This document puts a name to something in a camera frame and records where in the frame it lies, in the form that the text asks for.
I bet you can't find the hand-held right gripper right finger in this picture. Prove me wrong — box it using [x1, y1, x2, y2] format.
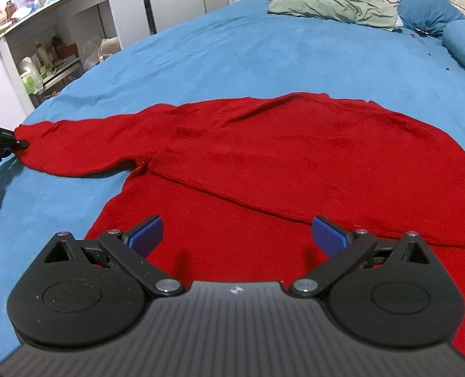
[288, 215, 432, 298]

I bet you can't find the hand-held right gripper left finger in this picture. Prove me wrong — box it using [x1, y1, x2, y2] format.
[43, 215, 185, 298]

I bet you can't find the red knit sweater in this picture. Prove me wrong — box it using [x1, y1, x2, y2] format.
[14, 91, 465, 367]

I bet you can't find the clear bag with green item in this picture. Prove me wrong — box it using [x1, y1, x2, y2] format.
[19, 57, 45, 96]

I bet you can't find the white bottle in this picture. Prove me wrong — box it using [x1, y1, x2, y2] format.
[35, 42, 51, 67]

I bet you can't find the red box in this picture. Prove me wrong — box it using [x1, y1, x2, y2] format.
[52, 36, 78, 60]

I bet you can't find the white plastic bag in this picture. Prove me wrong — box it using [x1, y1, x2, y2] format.
[84, 36, 122, 72]

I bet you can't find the blue bed sheet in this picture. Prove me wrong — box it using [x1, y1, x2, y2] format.
[0, 0, 465, 367]

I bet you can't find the green pillow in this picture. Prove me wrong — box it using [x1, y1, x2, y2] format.
[267, 0, 400, 32]

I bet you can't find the blue pillow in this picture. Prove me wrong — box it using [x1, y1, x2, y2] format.
[396, 0, 465, 39]

